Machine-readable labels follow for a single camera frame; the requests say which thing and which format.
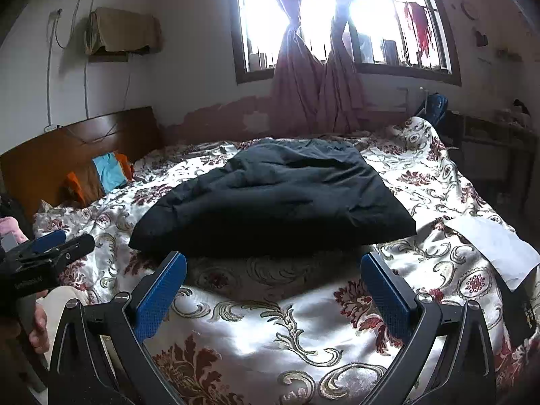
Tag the floral bedspread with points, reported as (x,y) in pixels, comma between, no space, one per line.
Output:
(261,329)

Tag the black puffer jacket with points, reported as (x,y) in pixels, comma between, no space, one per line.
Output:
(274,202)

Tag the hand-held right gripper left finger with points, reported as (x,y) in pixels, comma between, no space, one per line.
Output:
(160,295)

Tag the blue backpack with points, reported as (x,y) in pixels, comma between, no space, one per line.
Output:
(436,107)

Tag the red hanging clothes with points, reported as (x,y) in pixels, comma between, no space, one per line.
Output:
(419,21)

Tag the pink curtain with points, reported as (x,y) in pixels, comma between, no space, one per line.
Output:
(341,88)
(295,88)

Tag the pink cloth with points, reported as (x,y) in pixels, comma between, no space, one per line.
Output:
(8,225)

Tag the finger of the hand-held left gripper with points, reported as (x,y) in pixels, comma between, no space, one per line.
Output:
(48,239)
(71,248)

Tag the wooden headboard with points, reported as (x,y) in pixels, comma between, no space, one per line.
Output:
(50,152)

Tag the white paper sheet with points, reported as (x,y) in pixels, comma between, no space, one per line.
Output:
(498,249)

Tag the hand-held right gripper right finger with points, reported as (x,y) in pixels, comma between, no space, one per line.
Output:
(388,299)

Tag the beige cloth-covered wall box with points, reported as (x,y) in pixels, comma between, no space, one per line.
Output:
(122,29)

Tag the wooden desk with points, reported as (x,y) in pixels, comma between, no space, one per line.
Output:
(498,143)

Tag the orange and blue pillow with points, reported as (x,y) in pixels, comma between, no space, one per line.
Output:
(107,173)

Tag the person's left hand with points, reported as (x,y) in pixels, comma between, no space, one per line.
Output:
(40,329)

